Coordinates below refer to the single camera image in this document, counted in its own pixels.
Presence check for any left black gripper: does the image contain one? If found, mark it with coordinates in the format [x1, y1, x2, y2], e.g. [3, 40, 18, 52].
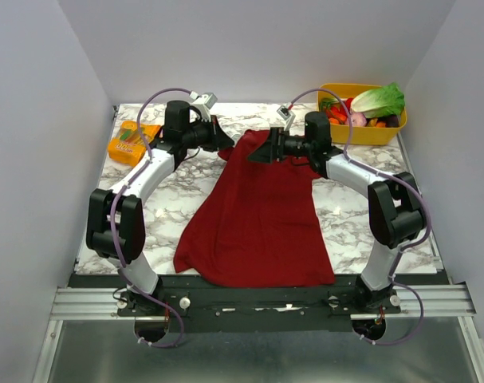
[183, 115, 234, 152]

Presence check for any red t-shirt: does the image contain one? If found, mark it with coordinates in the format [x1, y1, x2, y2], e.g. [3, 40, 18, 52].
[173, 130, 335, 288]

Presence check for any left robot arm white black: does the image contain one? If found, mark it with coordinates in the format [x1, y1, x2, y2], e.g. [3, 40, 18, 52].
[85, 93, 234, 315]

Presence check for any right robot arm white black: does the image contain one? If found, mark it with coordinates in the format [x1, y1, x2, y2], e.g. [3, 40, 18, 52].
[248, 112, 426, 313]

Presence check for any toy red pepper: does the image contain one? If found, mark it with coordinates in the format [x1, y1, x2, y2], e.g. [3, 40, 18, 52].
[322, 98, 348, 120]

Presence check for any orange snack packet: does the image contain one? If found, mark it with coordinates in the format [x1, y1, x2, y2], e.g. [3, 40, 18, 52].
[107, 120, 146, 168]

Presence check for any toy pink onion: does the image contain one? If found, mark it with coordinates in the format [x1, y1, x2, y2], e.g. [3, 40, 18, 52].
[348, 113, 367, 127]

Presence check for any yellow plastic bin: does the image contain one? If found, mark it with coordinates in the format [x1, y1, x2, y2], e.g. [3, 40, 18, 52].
[317, 83, 407, 145]

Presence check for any toy lettuce head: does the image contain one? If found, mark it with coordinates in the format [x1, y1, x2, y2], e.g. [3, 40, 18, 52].
[350, 82, 405, 119]

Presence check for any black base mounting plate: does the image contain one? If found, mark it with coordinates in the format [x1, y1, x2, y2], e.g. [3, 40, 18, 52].
[52, 272, 463, 339]

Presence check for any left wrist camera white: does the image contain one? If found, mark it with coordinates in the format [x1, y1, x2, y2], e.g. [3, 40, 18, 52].
[189, 91, 218, 121]

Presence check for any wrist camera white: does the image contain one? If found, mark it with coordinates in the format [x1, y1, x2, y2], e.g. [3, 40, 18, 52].
[277, 103, 296, 132]
[189, 91, 218, 121]

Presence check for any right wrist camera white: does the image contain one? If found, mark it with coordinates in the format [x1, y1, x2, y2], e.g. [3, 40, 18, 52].
[277, 103, 296, 132]

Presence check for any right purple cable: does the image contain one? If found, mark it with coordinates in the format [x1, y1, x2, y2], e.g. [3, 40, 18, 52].
[283, 88, 432, 346]

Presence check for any purple cable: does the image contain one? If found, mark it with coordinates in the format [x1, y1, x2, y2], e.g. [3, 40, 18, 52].
[108, 87, 201, 349]
[283, 88, 432, 346]

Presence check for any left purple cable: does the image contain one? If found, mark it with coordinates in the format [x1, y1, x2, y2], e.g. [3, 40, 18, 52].
[108, 87, 201, 349]

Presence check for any aluminium rail frame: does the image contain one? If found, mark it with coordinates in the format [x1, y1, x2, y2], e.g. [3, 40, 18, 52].
[33, 273, 484, 382]

